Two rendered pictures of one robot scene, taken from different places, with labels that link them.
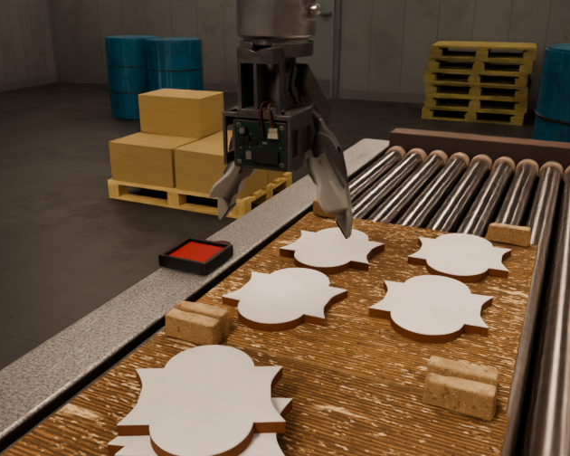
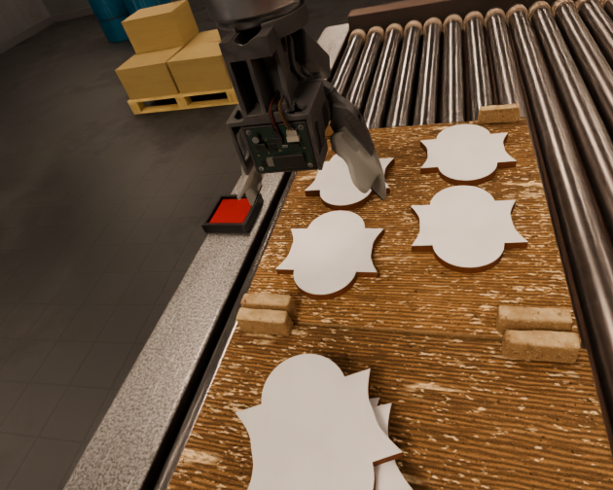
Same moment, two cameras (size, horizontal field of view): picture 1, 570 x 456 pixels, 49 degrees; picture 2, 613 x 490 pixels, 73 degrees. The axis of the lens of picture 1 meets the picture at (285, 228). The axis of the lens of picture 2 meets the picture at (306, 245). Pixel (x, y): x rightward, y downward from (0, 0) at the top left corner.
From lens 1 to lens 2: 27 cm
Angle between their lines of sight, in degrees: 22
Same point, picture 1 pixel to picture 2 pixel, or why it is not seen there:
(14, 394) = (131, 432)
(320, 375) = (397, 343)
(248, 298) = (300, 264)
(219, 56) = not seen: outside the picture
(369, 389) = (448, 350)
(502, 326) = (534, 230)
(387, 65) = not seen: outside the picture
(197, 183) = (195, 85)
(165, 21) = not seen: outside the picture
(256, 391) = (359, 414)
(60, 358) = (158, 374)
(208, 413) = (325, 462)
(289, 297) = (336, 253)
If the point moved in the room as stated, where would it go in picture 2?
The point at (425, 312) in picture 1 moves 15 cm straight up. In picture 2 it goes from (464, 238) to (471, 121)
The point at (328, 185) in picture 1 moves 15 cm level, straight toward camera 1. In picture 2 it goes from (357, 159) to (403, 272)
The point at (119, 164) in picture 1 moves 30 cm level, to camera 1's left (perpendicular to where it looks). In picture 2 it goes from (130, 86) to (95, 96)
